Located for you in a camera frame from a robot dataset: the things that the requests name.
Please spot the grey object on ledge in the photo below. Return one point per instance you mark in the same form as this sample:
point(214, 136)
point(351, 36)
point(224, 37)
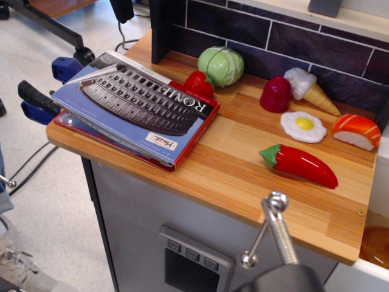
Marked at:
point(328, 8)

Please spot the grey toy oven cabinet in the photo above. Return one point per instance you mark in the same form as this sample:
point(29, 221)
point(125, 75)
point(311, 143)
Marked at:
point(156, 240)

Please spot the toy fried egg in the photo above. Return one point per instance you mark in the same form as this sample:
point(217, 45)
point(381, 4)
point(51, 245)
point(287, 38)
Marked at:
point(303, 127)

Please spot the toy salmon sushi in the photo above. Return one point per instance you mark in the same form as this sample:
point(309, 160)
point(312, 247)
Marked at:
point(357, 130)

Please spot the dark red toy fruit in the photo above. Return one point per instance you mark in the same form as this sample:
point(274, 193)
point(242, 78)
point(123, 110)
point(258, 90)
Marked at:
point(276, 95)

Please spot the black chair base leg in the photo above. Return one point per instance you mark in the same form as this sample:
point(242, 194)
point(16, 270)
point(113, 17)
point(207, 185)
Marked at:
point(44, 13)

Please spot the green toy cabbage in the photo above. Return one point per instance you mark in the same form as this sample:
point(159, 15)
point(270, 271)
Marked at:
point(222, 64)

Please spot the grey sneaker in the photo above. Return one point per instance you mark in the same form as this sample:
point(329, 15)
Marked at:
point(16, 265)

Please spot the red toy chili pepper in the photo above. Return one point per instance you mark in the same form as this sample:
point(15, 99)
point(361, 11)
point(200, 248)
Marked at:
point(300, 163)

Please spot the dark backsplash side panel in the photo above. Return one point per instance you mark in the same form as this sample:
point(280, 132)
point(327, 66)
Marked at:
point(165, 16)

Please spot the small metal knob rod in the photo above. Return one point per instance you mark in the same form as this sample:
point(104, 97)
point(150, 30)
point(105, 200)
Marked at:
point(9, 183)

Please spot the blue black bar clamp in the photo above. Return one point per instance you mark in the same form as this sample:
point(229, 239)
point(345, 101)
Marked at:
point(38, 107)

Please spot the toy ice cream cone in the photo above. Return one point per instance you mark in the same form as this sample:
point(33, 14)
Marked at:
point(305, 86)

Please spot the red toy tomato piece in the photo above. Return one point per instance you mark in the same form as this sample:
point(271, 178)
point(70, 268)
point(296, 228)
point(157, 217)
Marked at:
point(200, 83)

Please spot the Rome picture book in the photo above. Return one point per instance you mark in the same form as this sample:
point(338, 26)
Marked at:
point(157, 119)

